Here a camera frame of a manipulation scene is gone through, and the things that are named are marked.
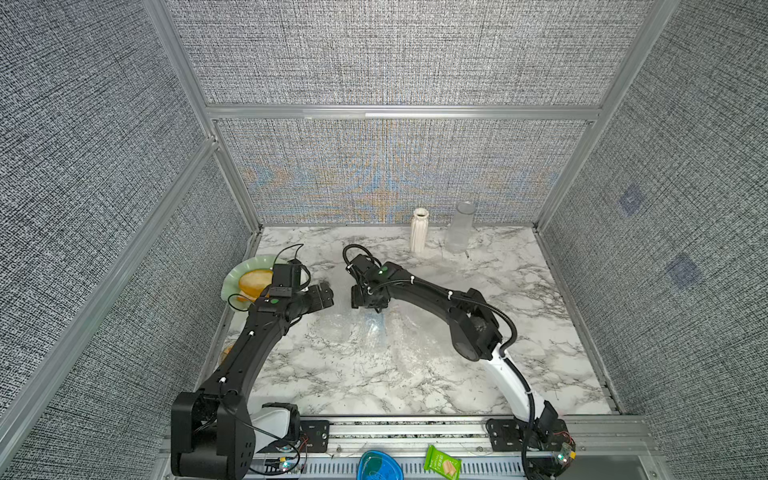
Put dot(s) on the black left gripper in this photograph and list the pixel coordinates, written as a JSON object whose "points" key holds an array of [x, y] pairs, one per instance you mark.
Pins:
{"points": [[317, 302]]}

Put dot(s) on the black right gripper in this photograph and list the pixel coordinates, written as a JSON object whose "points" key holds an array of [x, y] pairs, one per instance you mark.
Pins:
{"points": [[355, 302]]}

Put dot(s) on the bubble blue item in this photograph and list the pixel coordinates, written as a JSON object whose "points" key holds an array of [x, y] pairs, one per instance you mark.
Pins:
{"points": [[372, 334]]}

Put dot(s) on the white ribbed ceramic vase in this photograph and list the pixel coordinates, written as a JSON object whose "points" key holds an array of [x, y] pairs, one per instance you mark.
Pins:
{"points": [[419, 230]]}

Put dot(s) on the clear glass vase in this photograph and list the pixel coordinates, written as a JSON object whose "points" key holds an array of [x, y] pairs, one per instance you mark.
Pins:
{"points": [[461, 227]]}

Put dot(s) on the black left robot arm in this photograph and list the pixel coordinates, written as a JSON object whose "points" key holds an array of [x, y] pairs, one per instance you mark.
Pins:
{"points": [[212, 435]]}

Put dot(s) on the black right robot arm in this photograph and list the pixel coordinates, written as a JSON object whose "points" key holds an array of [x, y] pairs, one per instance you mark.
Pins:
{"points": [[366, 270]]}

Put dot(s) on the bread roll sandwich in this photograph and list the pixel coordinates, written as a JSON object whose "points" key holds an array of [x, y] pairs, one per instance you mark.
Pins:
{"points": [[253, 283]]}

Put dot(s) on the green scalloped glass plate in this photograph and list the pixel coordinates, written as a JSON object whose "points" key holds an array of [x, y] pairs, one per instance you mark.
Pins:
{"points": [[230, 285]]}

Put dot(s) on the round food cup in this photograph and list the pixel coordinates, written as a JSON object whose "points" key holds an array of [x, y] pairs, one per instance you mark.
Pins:
{"points": [[225, 352]]}

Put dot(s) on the blue plastic container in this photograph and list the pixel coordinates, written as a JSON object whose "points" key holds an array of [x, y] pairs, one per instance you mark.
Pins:
{"points": [[376, 465]]}

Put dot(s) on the green snack packet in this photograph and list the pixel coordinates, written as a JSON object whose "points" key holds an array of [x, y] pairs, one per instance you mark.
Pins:
{"points": [[442, 464]]}

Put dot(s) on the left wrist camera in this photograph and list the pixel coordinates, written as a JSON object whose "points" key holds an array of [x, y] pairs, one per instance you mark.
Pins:
{"points": [[289, 279]]}

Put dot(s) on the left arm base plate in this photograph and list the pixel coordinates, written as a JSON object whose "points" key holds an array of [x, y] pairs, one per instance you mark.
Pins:
{"points": [[308, 436]]}

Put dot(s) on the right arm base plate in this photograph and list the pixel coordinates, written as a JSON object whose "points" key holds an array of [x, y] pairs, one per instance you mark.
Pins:
{"points": [[506, 435]]}

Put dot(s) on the aluminium front rail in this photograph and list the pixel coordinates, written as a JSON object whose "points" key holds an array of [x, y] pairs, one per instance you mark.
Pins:
{"points": [[607, 447]]}

